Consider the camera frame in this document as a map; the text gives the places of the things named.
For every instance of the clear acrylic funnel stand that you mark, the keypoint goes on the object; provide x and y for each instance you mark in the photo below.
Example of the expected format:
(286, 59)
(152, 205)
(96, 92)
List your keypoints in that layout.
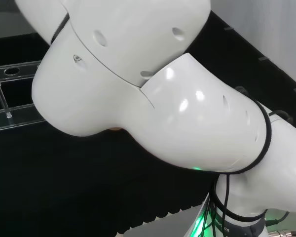
(5, 112)

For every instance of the grey base plate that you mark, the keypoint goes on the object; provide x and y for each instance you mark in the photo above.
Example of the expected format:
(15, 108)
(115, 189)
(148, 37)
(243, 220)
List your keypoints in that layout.
(158, 222)

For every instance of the pale grey board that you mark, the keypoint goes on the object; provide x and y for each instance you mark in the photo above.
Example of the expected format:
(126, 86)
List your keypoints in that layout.
(266, 22)

